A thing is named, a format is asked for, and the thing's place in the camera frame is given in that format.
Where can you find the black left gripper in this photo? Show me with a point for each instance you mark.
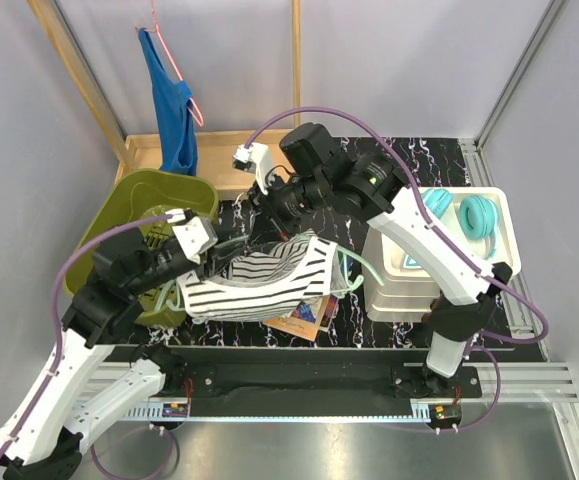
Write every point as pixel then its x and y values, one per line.
pixel 217 257

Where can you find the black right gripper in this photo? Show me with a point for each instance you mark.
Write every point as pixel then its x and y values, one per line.
pixel 267 206

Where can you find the striped black white tank top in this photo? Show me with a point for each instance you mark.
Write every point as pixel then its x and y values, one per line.
pixel 265 285

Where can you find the pink wire clothes hanger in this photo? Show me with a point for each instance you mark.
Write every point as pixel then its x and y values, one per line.
pixel 191 105

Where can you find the blue tank top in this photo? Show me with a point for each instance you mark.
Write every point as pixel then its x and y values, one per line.
pixel 175 124

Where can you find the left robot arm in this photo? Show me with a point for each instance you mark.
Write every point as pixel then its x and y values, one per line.
pixel 44 439

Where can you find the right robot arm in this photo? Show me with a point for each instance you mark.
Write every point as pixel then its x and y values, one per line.
pixel 373 190

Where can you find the wooden clothes rack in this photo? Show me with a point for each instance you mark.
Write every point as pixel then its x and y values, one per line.
pixel 241 59

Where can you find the olive green plastic basket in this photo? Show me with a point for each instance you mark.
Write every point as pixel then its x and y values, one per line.
pixel 138 195

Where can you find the blue storey treehouse book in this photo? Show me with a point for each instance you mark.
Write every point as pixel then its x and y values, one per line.
pixel 318 311

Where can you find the orange Othello book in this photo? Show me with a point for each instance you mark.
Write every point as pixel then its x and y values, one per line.
pixel 300 324

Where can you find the white drawer storage box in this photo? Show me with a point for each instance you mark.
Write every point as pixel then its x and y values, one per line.
pixel 417 269

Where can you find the teal cat ear headphones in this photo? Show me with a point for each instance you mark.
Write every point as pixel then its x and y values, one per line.
pixel 477 215

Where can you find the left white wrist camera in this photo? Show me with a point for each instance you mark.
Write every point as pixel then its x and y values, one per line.
pixel 194 232

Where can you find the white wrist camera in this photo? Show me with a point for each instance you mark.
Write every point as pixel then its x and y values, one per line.
pixel 194 232
pixel 257 159

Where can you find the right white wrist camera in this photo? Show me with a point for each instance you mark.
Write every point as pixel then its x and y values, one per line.
pixel 257 159

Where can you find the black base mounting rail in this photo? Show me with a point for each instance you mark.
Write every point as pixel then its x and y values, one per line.
pixel 312 386

